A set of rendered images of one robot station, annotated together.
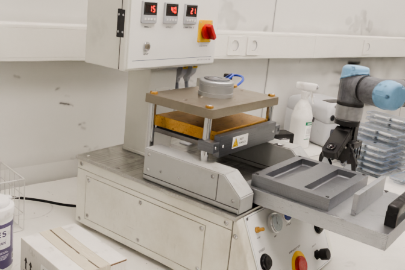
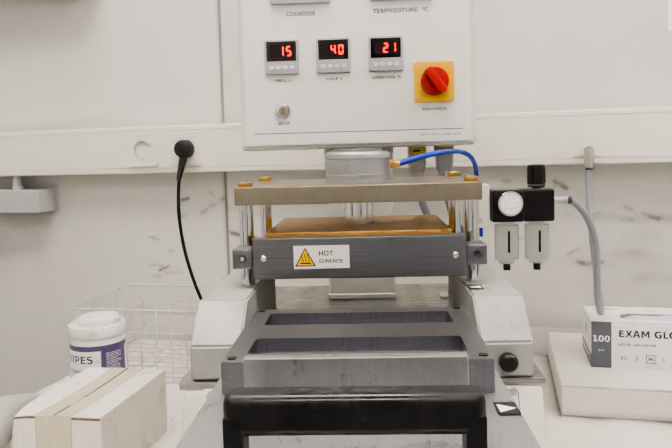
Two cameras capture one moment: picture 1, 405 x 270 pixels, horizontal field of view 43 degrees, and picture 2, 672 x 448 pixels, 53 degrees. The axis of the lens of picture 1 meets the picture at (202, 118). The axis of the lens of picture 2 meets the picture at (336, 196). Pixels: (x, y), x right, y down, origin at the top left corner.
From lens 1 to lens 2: 100 cm
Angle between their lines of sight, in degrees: 57
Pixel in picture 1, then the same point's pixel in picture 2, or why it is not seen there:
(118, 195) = not seen: hidden behind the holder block
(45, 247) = (79, 381)
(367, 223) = (213, 434)
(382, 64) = not seen: outside the picture
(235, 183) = (208, 319)
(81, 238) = (127, 384)
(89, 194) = not seen: hidden behind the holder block
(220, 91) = (336, 169)
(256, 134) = (384, 252)
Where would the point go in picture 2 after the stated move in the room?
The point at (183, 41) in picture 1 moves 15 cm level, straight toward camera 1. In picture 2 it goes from (375, 101) to (283, 98)
